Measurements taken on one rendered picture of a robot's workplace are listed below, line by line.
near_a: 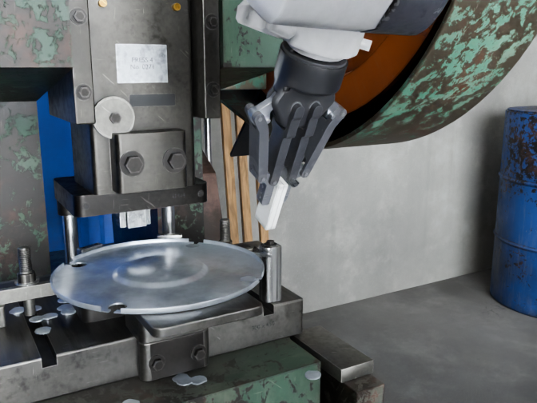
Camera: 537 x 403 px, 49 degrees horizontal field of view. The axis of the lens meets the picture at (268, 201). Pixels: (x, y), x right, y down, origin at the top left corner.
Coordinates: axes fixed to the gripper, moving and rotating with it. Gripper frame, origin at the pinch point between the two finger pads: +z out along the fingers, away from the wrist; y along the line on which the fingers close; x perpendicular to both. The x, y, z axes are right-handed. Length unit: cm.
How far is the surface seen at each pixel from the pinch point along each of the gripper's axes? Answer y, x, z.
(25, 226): -21.8, 34.8, 28.1
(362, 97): 23.3, 14.0, -6.2
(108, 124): -14.9, 18.8, -0.9
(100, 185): -16.1, 16.3, 7.1
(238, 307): -6.6, -7.9, 9.1
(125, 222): -10.8, 18.9, 16.6
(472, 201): 207, 96, 103
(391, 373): 100, 30, 114
